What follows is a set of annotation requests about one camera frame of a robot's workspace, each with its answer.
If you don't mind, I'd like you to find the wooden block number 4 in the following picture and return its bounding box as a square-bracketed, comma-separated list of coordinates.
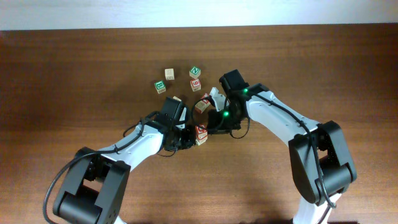
[195, 124, 208, 140]

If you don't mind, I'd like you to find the green V block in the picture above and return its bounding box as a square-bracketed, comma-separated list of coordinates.
[195, 136, 208, 146]

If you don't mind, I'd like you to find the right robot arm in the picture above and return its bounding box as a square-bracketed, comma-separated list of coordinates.
[208, 70, 357, 223]

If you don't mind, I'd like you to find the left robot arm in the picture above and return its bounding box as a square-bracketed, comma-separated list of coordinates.
[52, 98, 195, 223]

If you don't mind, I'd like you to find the red sided picture block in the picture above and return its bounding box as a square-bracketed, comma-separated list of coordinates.
[195, 101, 208, 114]

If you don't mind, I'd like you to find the red Y block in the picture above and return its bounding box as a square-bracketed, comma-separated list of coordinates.
[201, 93, 211, 105]

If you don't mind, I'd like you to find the blue sided plain block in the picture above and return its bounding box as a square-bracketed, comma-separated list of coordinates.
[173, 96, 182, 101]

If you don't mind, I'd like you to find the red 9 block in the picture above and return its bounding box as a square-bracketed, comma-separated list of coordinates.
[190, 79, 201, 91]

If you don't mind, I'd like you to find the green B block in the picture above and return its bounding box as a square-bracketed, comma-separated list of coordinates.
[154, 80, 166, 94]

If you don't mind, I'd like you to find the green N block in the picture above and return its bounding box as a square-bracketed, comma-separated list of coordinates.
[189, 66, 201, 79]

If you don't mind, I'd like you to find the plain wooden block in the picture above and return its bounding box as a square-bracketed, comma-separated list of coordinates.
[165, 68, 175, 80]

